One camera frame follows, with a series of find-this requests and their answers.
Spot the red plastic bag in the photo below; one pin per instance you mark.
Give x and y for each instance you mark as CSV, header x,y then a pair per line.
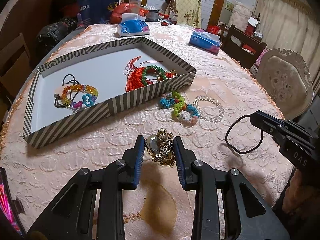
x,y
126,8

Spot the person's right hand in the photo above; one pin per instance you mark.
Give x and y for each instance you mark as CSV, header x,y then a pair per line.
x,y
302,197

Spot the blue tissue pack far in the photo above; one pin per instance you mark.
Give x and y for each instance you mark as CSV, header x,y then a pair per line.
x,y
207,41

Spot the dark wooden chair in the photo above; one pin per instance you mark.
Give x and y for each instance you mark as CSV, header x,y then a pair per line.
x,y
242,47
15,69

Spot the dark blue paper bag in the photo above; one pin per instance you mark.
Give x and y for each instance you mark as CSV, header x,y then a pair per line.
x,y
96,11

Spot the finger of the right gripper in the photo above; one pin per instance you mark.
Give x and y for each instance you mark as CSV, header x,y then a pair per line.
x,y
268,124

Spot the white ornate chair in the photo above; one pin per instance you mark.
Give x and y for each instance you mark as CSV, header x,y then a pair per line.
x,y
285,75

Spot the dark wooden chair right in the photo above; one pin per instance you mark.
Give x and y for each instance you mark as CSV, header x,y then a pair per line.
x,y
242,47

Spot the metal pot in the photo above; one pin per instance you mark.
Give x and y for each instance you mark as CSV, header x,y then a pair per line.
x,y
152,15

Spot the smartphone with lit screen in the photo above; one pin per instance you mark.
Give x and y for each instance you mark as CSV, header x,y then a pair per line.
x,y
11,227

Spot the dark wooden chair left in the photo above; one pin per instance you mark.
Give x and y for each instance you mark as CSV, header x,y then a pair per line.
x,y
15,69

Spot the black plastic bag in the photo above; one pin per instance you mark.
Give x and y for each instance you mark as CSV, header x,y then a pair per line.
x,y
52,34

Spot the floral beige hanging cloth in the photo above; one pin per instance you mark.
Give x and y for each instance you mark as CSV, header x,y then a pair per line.
x,y
188,11

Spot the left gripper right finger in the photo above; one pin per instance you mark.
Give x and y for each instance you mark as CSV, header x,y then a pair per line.
x,y
247,215

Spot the pink embossed tablecloth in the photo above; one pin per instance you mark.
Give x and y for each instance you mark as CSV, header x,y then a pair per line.
x,y
159,208

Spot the round brown table top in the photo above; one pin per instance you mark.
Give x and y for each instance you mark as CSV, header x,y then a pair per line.
x,y
27,17

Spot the gold rhinestone watch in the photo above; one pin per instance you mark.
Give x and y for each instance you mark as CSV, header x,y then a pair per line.
x,y
160,147

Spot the blue tissue pack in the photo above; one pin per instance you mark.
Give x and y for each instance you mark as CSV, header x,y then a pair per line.
x,y
132,25
207,41

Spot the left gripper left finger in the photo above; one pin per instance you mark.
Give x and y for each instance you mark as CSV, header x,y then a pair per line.
x,y
70,214

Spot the striped shallow cardboard box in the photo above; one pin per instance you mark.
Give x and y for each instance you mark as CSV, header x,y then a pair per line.
x,y
102,66

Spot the blue tissue pack near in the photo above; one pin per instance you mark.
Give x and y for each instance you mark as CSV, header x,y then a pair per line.
x,y
132,25

